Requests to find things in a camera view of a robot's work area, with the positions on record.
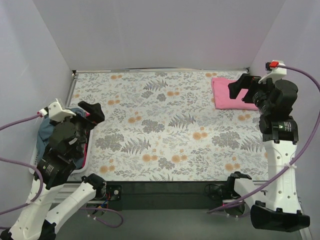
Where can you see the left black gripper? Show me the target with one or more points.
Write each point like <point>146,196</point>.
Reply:
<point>88,120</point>

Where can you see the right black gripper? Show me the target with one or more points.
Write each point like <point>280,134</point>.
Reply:
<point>249,88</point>

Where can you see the pink t shirt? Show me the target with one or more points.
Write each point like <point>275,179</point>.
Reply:
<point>222,98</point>

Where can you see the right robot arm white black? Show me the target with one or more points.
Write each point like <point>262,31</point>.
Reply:
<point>278,209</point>

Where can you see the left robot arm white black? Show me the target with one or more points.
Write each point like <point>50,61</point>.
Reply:
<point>37,220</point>

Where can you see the magenta shirt in basket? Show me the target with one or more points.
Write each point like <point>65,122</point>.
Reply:
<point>86,148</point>

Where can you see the grey blue t shirt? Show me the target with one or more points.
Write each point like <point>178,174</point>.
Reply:
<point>44,133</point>

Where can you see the floral patterned table mat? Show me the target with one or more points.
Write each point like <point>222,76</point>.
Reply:
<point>164,126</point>

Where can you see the white laundry basket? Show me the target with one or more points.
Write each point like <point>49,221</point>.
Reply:
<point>67,132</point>

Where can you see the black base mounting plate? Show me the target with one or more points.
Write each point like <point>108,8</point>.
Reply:
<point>168,195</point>

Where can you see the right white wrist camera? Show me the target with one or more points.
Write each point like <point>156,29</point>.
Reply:
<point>275,71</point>

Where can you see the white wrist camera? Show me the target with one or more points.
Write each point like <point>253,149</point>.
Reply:
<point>275,71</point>
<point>56,111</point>

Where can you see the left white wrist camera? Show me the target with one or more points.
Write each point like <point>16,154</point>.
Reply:
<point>56,111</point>

